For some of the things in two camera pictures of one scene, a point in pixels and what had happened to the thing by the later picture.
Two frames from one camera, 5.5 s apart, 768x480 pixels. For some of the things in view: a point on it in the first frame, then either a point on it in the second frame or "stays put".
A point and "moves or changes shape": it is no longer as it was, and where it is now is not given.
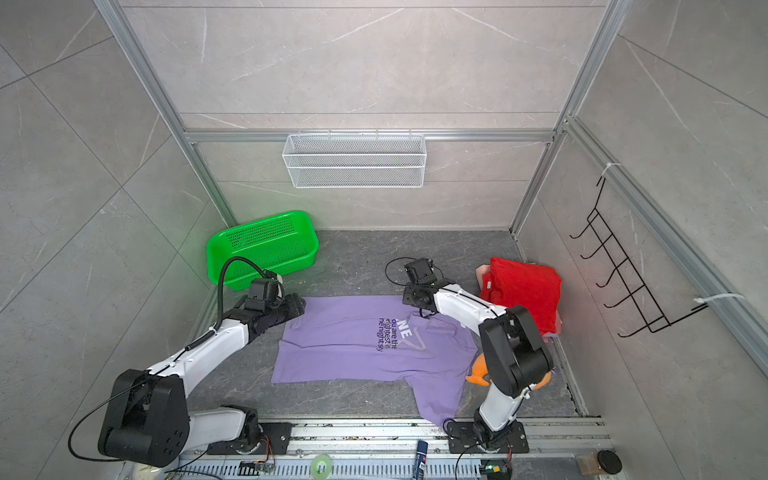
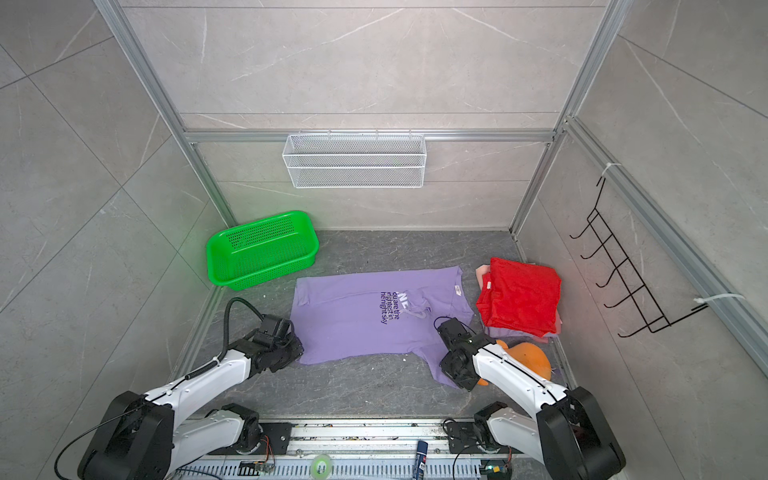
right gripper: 408,295 to 444,363
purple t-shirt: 375,339 moves or changes shape
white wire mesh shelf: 355,161 stays put
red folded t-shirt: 511,283 stays put
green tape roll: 321,467 stays put
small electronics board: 254,468 stays put
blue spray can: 421,456 stays put
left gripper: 296,306 to 299,351
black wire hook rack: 655,320 stays put
